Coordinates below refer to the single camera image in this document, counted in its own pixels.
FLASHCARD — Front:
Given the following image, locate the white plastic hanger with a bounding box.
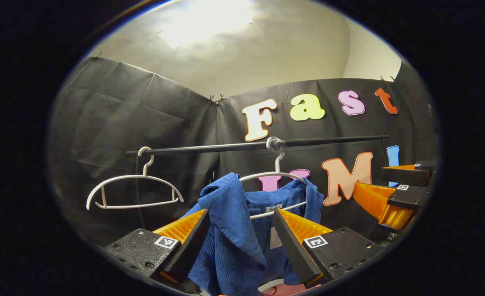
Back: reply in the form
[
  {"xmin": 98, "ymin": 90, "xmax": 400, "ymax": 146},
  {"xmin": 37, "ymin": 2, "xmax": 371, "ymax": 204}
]
[{"xmin": 86, "ymin": 146, "xmax": 184, "ymax": 211}]

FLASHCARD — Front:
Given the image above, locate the blue ribbed shirt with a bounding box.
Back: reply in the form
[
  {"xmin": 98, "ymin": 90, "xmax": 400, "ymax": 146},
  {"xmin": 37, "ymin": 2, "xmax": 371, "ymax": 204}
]
[{"xmin": 181, "ymin": 173, "xmax": 325, "ymax": 296}]

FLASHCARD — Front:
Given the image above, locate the white hanger with taped hook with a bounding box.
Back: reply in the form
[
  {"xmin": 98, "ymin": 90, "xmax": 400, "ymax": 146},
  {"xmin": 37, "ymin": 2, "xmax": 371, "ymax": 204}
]
[{"xmin": 239, "ymin": 137, "xmax": 309, "ymax": 220}]

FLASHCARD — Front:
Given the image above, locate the black garment rack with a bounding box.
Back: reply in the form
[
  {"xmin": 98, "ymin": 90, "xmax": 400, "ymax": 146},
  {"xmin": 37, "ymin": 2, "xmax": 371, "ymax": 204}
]
[{"xmin": 126, "ymin": 135, "xmax": 391, "ymax": 224}]

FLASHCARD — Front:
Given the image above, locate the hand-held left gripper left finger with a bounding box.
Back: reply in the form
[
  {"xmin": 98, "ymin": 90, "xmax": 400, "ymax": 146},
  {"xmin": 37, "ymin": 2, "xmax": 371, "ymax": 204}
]
[{"xmin": 102, "ymin": 208, "xmax": 211, "ymax": 285}]

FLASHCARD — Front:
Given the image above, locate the laundry hamper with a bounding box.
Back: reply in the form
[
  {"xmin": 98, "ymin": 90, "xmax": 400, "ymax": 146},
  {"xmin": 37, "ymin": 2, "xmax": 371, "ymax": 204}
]
[{"xmin": 258, "ymin": 279, "xmax": 309, "ymax": 296}]

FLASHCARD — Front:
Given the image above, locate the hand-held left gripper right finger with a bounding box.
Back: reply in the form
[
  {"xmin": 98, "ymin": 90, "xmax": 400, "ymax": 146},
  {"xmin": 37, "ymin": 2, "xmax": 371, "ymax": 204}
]
[{"xmin": 272, "ymin": 208, "xmax": 385, "ymax": 289}]

